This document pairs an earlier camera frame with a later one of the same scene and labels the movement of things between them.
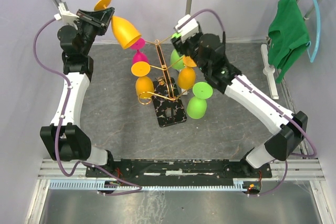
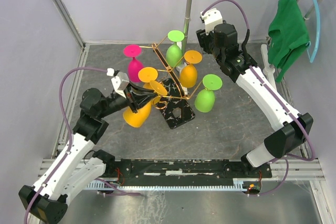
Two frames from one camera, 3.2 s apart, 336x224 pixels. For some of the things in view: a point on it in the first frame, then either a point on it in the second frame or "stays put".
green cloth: [287, 35] stays put
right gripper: [181, 46] to [203, 39]
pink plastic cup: [139, 56] to [135, 66]
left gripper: [98, 19] to [137, 100]
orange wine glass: [187, 75] stays put
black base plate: [166, 172] stays put
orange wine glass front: [127, 36] to [140, 118]
